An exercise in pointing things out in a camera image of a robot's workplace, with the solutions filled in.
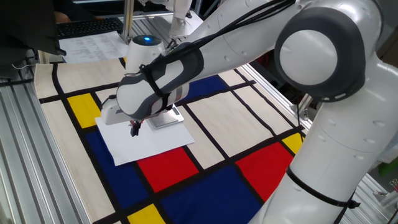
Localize Mondrian pattern tablecloth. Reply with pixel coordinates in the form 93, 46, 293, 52
34, 57, 307, 224

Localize person in dark clothing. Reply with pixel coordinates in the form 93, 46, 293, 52
52, 0, 103, 23

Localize black computer keyboard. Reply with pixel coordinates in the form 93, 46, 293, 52
57, 17, 124, 40

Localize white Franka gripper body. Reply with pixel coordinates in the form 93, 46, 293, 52
99, 96, 133, 126

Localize black computer monitor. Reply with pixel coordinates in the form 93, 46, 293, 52
0, 0, 67, 78

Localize aluminium frame post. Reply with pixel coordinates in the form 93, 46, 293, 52
292, 93, 313, 121
122, 0, 135, 44

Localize printed paper document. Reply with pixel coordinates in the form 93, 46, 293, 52
58, 30, 131, 65

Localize white paper sheet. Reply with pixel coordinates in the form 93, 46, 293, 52
95, 116, 196, 167

